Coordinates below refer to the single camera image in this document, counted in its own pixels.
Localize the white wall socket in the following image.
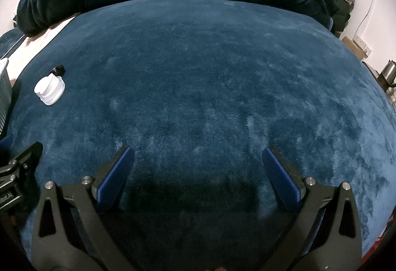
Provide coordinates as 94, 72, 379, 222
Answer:
354, 35, 372, 58

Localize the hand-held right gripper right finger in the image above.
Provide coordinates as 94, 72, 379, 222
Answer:
262, 146, 363, 271

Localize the steel kettle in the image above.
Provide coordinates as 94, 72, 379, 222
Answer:
381, 60, 396, 89

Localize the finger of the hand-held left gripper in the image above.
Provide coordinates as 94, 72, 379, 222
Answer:
0, 141, 43, 185
0, 134, 15, 153

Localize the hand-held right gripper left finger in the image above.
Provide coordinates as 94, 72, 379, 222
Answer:
31, 145, 138, 271

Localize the cardboard box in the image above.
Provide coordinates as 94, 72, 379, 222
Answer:
341, 36, 366, 60

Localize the white plastic jar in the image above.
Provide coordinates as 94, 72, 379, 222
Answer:
34, 73, 66, 106

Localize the white wall cable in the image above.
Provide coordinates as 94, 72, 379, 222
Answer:
353, 0, 382, 42

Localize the grey mesh basket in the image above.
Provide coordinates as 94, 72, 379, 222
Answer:
0, 58, 13, 139

